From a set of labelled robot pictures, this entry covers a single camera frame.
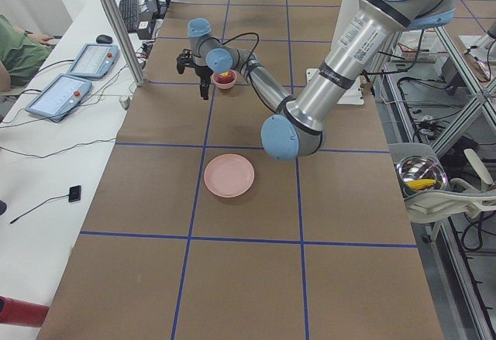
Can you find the person in green shirt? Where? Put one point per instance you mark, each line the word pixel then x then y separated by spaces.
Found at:
pixel 22 54

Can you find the aluminium frame rack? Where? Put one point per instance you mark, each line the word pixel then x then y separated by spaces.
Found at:
pixel 449 106

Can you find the upper blue teach pendant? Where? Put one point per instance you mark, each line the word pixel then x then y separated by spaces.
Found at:
pixel 94 61

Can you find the small black square pad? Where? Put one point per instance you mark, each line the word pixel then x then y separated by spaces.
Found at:
pixel 74 193

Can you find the steel pot with corn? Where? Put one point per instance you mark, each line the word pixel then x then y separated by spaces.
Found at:
pixel 420 173

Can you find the red apple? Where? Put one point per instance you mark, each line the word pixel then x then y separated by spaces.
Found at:
pixel 225 77

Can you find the aluminium frame post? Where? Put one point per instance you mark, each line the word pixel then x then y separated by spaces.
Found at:
pixel 112 13

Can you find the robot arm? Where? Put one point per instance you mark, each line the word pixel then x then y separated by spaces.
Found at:
pixel 296 127

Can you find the pink plate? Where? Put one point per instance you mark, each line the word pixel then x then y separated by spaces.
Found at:
pixel 229 175

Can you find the white office chair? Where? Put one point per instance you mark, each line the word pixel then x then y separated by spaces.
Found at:
pixel 435 206

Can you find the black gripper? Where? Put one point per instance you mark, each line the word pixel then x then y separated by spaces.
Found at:
pixel 201 71

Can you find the black keyboard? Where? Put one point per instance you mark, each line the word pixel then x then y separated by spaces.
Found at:
pixel 130 11

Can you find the lower blue teach pendant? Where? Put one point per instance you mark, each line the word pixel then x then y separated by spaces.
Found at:
pixel 63 94

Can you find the blue teach pendant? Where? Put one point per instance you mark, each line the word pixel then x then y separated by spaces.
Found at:
pixel 63 94
pixel 94 61

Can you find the black computer mouse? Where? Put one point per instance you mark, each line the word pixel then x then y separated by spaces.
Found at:
pixel 104 39

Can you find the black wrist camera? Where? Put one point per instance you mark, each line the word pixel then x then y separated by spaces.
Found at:
pixel 184 60

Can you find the pink bowl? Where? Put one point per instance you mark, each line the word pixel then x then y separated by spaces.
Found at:
pixel 223 86

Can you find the red fire extinguisher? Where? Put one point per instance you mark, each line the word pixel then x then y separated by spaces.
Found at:
pixel 22 313

